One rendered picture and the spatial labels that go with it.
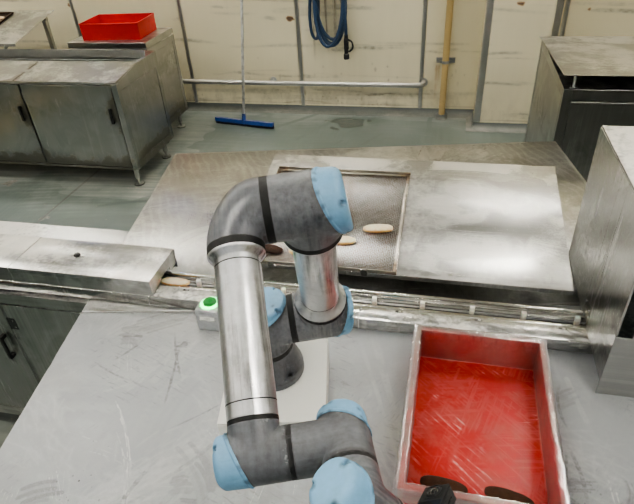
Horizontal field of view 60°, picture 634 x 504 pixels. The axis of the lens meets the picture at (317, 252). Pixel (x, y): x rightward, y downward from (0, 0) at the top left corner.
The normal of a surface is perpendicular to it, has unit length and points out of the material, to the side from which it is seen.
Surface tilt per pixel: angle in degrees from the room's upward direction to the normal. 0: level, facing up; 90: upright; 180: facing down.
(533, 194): 10
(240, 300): 30
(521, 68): 90
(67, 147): 90
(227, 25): 90
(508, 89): 90
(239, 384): 34
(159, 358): 0
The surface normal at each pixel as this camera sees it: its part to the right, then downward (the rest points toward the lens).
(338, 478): -0.64, -0.65
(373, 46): -0.22, 0.57
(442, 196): -0.09, -0.71
